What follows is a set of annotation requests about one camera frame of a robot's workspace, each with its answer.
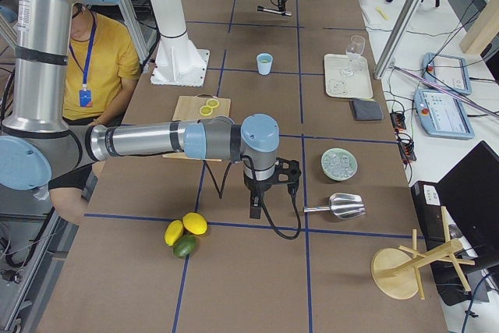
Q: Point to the steel muddler with black cap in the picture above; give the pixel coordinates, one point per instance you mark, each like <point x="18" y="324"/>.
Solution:
<point x="260" y="8"/>

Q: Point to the light blue cup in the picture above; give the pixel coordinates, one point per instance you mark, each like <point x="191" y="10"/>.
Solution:
<point x="264" y="69"/>

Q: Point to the yellow lemon at edge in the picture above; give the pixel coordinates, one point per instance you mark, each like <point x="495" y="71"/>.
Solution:
<point x="173" y="232"/>

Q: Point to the green lime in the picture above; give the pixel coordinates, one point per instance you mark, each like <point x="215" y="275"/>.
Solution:
<point x="185" y="246"/>

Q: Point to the metal ice scoop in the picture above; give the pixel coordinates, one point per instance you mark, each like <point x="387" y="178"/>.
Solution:
<point x="343" y="206"/>

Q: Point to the green bowl of ice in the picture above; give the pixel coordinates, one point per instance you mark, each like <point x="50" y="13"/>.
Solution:
<point x="338" y="164"/>

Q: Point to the clear wine glass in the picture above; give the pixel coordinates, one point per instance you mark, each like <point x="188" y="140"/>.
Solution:
<point x="353" y="51"/>

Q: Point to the yellow plastic spoon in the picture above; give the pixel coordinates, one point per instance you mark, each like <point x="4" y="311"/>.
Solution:
<point x="382" y="13"/>

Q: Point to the cream bear tray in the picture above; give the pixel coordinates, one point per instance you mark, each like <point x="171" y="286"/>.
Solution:
<point x="339" y="85"/>

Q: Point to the bamboo cutting board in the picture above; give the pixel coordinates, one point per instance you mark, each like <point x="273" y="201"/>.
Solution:
<point x="187" y="110"/>

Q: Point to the grey folded cloth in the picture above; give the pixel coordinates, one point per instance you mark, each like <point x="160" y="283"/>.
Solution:
<point x="364" y="110"/>

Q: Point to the wooden stand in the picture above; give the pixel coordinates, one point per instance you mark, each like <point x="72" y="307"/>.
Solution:
<point x="396" y="271"/>

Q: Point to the person in yellow shirt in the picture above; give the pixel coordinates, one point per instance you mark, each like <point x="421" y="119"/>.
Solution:
<point x="103" y="70"/>

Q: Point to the far blue teach pendant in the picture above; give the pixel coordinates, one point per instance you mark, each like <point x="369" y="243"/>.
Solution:
<point x="447" y="71"/>

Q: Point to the blue teach pendant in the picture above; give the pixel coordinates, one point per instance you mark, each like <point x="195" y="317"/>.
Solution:
<point x="442" y="115"/>
<point x="447" y="71"/>

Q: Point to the near blue teach pendant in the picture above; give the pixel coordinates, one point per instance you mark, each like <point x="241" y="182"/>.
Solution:
<point x="442" y="115"/>

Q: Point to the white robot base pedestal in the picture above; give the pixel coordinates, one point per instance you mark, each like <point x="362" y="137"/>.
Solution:
<point x="178" y="62"/>

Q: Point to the aluminium frame post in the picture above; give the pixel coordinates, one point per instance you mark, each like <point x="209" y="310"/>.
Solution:
<point x="395" y="37"/>

